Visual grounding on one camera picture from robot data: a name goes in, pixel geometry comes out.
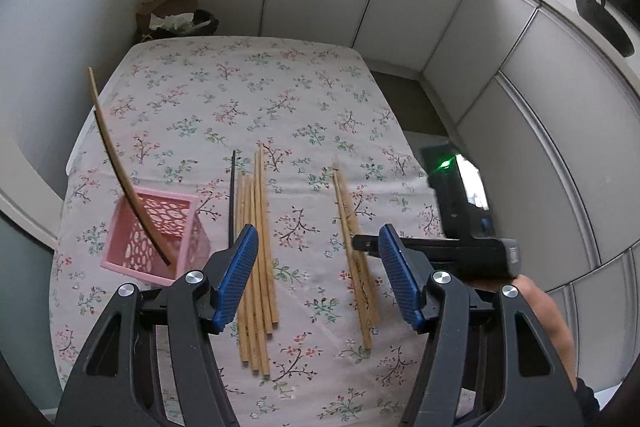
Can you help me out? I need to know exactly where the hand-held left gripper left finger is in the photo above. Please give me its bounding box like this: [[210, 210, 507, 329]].
[[55, 223, 260, 427]]

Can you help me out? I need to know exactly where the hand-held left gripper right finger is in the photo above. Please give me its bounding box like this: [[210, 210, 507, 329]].
[[377, 223, 586, 427]]

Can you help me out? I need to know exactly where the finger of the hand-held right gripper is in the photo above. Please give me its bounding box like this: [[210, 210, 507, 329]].
[[351, 234, 382, 254]]

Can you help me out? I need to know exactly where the pink perforated plastic basket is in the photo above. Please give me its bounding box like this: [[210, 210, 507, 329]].
[[100, 188, 213, 286]]

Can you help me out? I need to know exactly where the person's right forearm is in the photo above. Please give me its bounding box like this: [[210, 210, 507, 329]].
[[517, 279, 601, 414]]

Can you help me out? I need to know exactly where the black chopstick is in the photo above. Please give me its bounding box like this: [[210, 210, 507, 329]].
[[227, 150, 237, 249]]

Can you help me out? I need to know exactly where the floral tablecloth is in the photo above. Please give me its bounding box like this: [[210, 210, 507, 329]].
[[49, 36, 481, 427]]

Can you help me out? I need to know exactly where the white table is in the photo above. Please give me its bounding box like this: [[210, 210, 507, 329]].
[[66, 109, 97, 176]]

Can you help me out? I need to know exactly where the black wok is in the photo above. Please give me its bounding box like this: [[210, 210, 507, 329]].
[[572, 0, 636, 58]]

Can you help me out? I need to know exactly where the black trash bin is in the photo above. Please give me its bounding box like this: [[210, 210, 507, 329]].
[[150, 9, 220, 39]]

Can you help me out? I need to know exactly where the crumpled white paper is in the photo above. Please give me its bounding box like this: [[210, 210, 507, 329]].
[[150, 13, 196, 30]]

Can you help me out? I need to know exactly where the brown cardboard box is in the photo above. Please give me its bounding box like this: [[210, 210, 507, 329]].
[[136, 0, 200, 38]]

